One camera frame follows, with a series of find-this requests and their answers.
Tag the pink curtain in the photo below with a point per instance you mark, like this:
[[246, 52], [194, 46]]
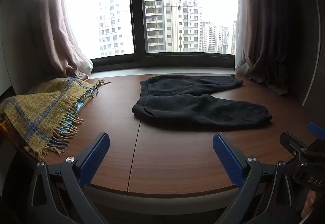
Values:
[[58, 36]]

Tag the yellow blue plaid fringed blanket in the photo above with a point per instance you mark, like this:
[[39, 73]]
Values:
[[43, 109]]

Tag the person's right hand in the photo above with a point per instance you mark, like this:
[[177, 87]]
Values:
[[309, 203]]

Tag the teal cloth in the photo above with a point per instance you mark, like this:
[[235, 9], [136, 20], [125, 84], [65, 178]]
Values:
[[73, 115]]

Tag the black pants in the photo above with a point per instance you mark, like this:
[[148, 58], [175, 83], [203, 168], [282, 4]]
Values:
[[193, 104]]

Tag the black window frame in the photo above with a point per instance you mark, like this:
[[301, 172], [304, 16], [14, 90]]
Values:
[[138, 23]]

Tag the dark mauve curtain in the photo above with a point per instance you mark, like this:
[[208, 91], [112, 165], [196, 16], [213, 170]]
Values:
[[274, 23]]

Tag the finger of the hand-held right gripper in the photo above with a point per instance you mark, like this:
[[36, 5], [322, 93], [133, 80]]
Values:
[[316, 127], [290, 141]]

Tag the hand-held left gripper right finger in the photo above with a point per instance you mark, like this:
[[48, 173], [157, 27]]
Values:
[[227, 158]]

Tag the white sheer curtain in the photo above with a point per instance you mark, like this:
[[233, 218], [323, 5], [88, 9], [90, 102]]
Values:
[[241, 61], [85, 66]]

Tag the pale apartment tower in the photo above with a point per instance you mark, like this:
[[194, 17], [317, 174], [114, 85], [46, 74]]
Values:
[[114, 28]]

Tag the wooden board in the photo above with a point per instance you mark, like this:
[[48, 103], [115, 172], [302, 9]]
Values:
[[88, 101]]

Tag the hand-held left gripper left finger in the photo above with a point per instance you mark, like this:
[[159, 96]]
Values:
[[95, 155]]

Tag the row of distant buildings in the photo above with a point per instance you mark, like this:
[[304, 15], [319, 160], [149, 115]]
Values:
[[215, 36]]

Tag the tall apartment tower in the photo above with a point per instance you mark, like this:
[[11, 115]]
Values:
[[155, 11]]

